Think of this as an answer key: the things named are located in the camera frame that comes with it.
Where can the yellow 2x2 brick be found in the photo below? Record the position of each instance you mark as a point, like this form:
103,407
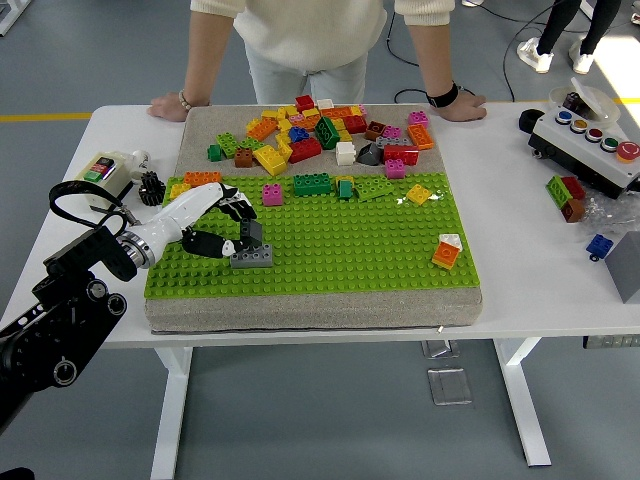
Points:
418,194
177,192

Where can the white 2x2 brick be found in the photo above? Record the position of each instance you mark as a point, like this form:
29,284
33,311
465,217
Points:
345,154

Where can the green brick with circles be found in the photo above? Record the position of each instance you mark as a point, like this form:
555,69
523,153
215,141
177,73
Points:
556,190

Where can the blue 2x2 brick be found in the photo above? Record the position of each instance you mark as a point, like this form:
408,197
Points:
298,134

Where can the clear plastic bag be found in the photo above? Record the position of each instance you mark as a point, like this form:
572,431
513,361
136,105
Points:
607,212

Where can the black wristwatch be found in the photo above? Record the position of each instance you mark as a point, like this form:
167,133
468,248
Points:
442,95

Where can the table control panel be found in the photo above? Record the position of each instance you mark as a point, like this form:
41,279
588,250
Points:
610,342

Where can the person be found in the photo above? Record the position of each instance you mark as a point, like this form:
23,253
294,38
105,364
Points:
310,30
555,20

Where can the large yellow brick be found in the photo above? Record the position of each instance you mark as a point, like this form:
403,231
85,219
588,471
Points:
270,160

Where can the green baseplate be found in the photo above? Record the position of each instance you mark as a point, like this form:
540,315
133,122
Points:
350,250

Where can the white furniture frame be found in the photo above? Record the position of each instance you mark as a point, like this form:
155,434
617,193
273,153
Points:
7,20

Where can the cream switch box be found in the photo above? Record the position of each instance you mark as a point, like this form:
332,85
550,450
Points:
102,172

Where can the orange 2x2 brick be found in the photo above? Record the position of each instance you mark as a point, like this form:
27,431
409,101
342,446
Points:
445,255

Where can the grey box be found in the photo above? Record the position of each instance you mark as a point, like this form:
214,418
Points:
627,270

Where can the person's right hand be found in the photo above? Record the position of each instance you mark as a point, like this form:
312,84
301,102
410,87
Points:
167,107

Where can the black tape roll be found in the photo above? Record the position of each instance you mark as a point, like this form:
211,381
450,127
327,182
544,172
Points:
525,120

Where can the dark green 2x4 brick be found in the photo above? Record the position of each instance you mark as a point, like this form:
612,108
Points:
327,132
312,186

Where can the person's right forearm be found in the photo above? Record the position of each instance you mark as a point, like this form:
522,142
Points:
205,60

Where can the brown 2x2 brick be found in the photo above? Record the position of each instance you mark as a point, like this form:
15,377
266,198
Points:
244,158
375,131

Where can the orange 2x4 brick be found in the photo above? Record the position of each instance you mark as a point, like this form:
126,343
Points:
420,137
202,177
262,129
337,112

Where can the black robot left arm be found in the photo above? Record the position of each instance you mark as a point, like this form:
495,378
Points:
65,310

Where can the magenta 2x2 brick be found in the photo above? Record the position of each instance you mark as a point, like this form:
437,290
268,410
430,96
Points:
394,167
272,195
418,119
392,132

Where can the dark grey slope brick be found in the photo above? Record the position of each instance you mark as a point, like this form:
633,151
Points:
370,156

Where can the person's left hand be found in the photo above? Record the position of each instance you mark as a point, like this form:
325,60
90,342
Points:
465,107

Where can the white table leg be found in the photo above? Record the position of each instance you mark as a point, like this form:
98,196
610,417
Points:
172,400
520,400

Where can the black gear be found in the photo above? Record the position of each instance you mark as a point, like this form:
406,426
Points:
151,189

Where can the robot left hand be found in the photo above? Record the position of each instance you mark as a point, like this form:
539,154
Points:
185,210

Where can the person's left forearm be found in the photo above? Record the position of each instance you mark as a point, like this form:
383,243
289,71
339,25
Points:
430,55

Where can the small clear floor plate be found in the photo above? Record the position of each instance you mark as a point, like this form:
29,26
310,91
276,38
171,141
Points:
437,348

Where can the white button control box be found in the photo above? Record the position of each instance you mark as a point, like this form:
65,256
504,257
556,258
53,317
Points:
575,150

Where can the light grey 2x4 brick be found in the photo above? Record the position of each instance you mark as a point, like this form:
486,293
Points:
255,257

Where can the small teal green brick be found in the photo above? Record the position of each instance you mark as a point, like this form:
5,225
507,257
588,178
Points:
344,189

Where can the light green 2x4 brick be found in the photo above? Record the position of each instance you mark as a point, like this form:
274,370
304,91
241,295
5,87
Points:
373,188

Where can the pink brick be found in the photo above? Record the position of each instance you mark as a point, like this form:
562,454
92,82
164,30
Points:
297,118

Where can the red 2x2 brick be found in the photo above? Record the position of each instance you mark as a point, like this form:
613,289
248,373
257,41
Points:
305,103

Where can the clear round container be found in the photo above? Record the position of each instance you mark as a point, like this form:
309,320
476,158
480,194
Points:
597,100

